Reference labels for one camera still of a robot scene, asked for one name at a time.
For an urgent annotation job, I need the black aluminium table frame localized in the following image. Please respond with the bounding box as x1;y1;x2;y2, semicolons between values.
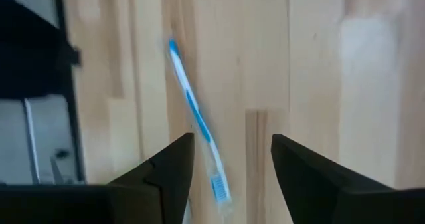
0;0;88;185

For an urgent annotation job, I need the blue wrapped toothbrush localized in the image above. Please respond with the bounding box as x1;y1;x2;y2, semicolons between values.
167;37;234;215

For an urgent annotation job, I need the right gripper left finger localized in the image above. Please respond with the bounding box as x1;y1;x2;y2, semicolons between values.
106;132;195;224

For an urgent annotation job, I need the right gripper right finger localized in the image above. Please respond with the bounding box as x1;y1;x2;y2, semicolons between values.
270;133;396;224

